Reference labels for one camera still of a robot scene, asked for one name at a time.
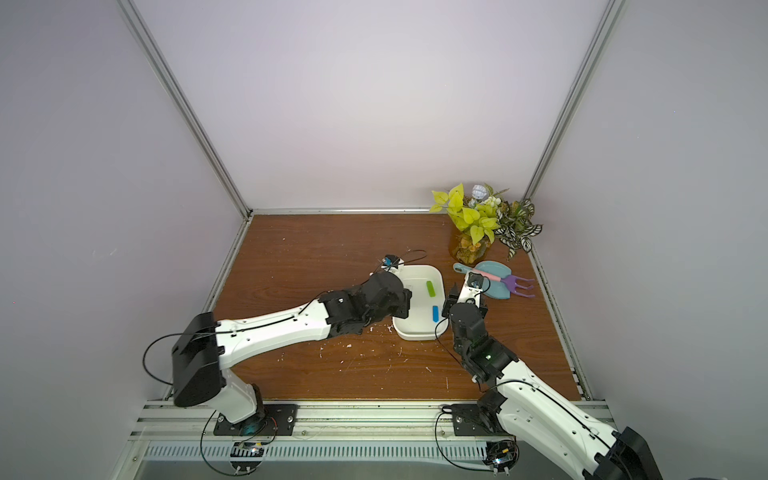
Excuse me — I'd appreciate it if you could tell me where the potted green plant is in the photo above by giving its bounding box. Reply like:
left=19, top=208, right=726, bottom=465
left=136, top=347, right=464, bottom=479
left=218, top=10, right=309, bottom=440
left=430, top=184, right=543, bottom=265

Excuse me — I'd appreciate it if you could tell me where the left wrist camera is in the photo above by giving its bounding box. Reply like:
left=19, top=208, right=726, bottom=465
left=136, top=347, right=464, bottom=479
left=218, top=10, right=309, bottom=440
left=380, top=254, right=405, bottom=271

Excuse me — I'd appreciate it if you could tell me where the connector board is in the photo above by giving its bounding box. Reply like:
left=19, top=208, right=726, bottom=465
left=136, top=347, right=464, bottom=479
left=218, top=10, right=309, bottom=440
left=483, top=439, right=519, bottom=476
left=229, top=442, right=266, bottom=476

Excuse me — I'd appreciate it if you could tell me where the white storage box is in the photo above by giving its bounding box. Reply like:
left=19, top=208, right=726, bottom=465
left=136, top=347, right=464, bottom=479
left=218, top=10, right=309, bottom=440
left=393, top=265, right=448, bottom=341

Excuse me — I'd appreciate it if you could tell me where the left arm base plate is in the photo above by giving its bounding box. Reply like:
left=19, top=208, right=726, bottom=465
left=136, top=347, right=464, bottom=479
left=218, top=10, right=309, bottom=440
left=213, top=403, right=299, bottom=437

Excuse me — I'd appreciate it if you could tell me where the right connector board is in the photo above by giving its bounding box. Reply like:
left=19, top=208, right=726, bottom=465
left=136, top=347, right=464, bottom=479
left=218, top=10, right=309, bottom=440
left=483, top=439, right=519, bottom=476

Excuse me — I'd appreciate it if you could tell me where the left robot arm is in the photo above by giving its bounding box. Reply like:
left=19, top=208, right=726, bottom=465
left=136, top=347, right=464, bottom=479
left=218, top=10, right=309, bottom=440
left=171, top=271, right=412, bottom=424

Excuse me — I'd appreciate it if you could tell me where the pink teal handled brush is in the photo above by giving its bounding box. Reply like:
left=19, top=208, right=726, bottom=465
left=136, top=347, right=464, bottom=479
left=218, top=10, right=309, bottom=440
left=453, top=263, right=502, bottom=282

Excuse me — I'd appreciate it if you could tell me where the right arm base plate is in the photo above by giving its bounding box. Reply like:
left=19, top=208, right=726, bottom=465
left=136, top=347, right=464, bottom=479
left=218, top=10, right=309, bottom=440
left=446, top=403, right=508, bottom=437

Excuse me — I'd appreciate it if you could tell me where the left connector board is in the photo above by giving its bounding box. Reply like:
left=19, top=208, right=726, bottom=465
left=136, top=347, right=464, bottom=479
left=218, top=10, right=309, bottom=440
left=229, top=442, right=266, bottom=476

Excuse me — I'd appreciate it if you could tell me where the teal dustpan plate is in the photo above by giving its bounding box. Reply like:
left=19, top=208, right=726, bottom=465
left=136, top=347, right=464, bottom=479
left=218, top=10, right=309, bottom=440
left=475, top=260, right=511, bottom=300

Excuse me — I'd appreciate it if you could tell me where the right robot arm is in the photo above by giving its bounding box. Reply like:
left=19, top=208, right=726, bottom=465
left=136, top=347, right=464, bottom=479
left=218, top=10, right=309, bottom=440
left=442, top=286, right=662, bottom=479

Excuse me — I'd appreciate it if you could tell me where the purple toy fork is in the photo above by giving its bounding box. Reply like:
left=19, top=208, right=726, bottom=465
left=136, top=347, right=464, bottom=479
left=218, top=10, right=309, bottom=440
left=501, top=274, right=535, bottom=298

